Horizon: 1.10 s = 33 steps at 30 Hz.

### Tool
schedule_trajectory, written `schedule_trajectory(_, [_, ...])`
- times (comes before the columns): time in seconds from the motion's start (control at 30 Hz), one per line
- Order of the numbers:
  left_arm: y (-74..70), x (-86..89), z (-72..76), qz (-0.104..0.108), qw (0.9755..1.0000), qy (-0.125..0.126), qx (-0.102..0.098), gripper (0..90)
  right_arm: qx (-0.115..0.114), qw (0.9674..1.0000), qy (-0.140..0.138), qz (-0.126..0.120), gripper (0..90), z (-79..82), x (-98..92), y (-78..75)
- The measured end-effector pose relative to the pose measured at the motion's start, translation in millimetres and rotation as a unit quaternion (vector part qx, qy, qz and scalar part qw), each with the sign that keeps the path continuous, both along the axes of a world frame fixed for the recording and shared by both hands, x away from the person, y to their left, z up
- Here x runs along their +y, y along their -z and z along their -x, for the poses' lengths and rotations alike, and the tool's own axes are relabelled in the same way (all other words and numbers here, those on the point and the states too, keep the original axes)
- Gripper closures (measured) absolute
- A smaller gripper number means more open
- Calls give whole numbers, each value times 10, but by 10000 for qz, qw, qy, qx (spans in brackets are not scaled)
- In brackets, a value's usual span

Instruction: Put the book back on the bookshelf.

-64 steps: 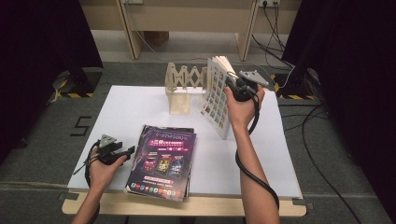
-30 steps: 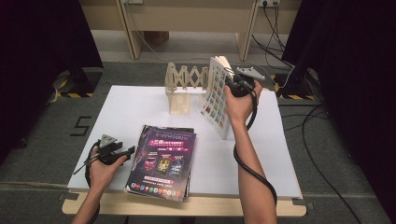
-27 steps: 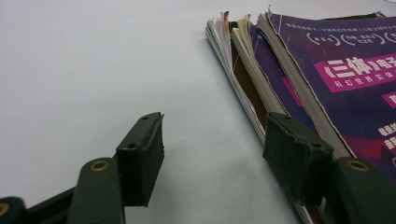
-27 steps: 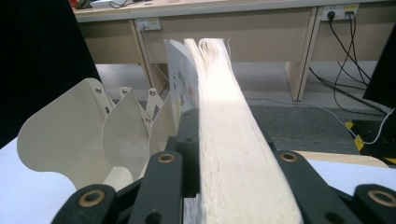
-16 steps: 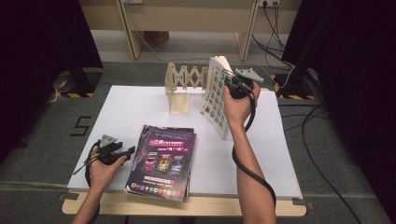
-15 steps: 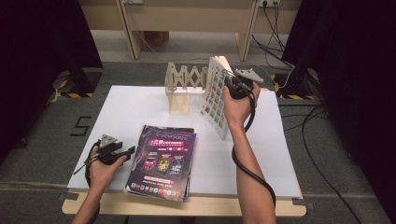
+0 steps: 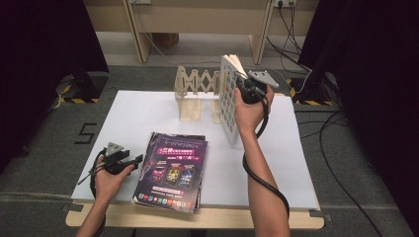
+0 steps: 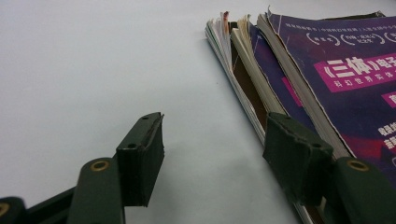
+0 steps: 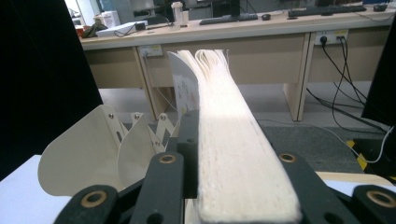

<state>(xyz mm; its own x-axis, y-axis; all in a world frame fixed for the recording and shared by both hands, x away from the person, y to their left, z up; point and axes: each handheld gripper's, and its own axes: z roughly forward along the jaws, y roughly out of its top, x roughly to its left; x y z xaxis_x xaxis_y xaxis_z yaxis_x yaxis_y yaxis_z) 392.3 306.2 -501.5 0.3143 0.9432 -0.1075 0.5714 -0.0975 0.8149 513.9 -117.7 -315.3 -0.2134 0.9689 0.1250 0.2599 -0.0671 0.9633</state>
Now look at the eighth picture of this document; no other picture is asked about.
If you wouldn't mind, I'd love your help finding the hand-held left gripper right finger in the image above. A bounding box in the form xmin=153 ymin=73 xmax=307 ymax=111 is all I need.
xmin=262 ymin=111 xmax=396 ymax=224

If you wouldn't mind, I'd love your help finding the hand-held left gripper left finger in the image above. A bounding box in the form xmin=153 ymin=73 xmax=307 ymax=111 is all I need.
xmin=66 ymin=111 xmax=165 ymax=224

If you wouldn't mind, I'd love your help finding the purple magazine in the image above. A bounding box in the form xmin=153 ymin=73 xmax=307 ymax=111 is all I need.
xmin=256 ymin=7 xmax=396 ymax=188
xmin=232 ymin=13 xmax=318 ymax=134

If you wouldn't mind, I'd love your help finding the black magazine with red print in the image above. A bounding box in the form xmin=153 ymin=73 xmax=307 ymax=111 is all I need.
xmin=205 ymin=10 xmax=316 ymax=224

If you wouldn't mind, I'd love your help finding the white table sheet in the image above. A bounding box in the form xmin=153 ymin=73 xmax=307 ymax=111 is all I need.
xmin=0 ymin=0 xmax=396 ymax=224

